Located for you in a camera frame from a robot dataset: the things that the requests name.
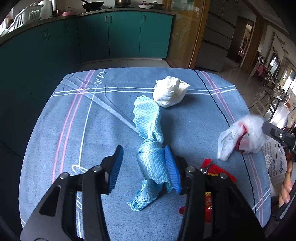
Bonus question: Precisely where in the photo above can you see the light blue cleaning cloth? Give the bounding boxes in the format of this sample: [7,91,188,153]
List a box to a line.
[128,95,173,211]

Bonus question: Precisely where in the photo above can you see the red yellow snack wrapper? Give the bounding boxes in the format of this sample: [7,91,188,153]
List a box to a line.
[179,158,238,224]

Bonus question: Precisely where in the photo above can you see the clear plastic bag red print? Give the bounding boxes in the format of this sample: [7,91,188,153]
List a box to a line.
[217,114,266,161]

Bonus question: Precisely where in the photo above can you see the white printed trash bag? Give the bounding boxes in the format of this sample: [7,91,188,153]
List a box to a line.
[262,137,287,196]

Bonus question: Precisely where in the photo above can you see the teal kitchen cabinets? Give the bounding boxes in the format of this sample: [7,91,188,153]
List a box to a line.
[1,9,173,156]

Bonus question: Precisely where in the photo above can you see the person's right hand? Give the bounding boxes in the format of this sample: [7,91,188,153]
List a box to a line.
[278,161,293,206]

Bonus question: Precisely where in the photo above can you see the wooden stool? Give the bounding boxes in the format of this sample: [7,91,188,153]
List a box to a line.
[248,87,285,121]

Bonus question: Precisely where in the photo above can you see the blue plaid tablecloth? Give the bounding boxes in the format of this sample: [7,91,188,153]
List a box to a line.
[19,68,271,240]

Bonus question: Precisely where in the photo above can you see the crumpled white paper ball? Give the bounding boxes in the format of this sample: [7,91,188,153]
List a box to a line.
[152,76,190,108]

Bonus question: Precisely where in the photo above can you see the grey refrigerator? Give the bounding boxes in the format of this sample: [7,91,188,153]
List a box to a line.
[195,1,238,72]

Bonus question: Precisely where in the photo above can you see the black wok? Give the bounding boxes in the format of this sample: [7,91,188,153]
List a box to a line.
[81,0,104,11]

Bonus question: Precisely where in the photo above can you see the steel cooking pot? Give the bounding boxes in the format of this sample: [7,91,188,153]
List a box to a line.
[115,0,132,8]

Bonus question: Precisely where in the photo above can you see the white bowl on counter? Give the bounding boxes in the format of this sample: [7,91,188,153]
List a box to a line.
[138,1,152,9]

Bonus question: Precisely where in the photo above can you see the white dish rack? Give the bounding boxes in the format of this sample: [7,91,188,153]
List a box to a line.
[1,2,44,37]

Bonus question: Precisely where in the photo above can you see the wooden glass door frame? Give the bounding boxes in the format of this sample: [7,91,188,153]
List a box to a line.
[163,0,210,69]

